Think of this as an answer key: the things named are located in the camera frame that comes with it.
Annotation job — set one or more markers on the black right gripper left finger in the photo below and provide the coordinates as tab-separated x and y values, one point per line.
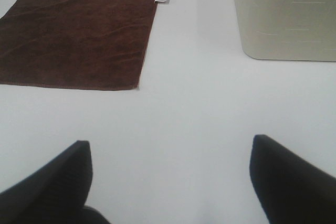
55	193

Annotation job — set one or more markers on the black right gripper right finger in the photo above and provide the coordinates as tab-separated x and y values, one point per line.
290	189

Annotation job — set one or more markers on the brown towel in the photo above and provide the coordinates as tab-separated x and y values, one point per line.
76	44

